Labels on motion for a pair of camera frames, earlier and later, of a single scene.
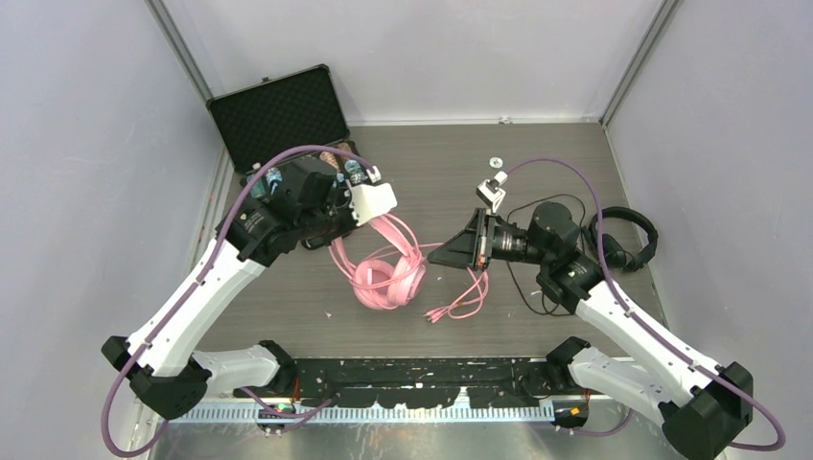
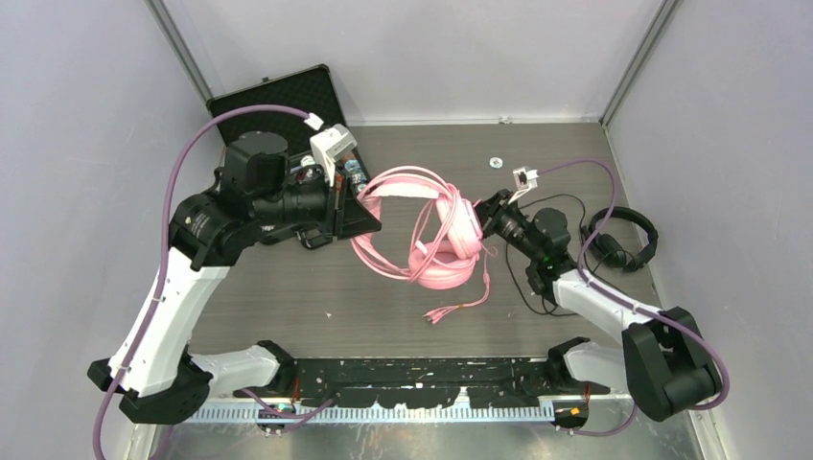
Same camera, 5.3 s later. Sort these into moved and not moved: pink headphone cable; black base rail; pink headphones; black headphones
Moved: pink headphones; pink headphone cable
Not moved: black base rail; black headphones
